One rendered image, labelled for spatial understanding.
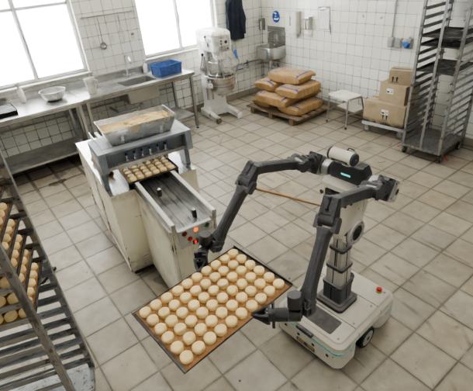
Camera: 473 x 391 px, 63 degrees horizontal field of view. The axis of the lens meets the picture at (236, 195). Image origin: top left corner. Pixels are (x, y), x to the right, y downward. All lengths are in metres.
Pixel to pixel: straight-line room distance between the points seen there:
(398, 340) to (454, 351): 0.33
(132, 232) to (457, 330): 2.48
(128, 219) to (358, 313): 1.82
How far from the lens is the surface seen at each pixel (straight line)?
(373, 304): 2.79
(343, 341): 2.57
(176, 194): 2.85
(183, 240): 2.50
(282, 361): 2.77
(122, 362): 2.95
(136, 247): 3.31
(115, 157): 2.99
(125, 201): 3.06
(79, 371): 2.83
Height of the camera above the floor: 2.27
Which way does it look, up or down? 31 degrees down
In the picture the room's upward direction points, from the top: 5 degrees counter-clockwise
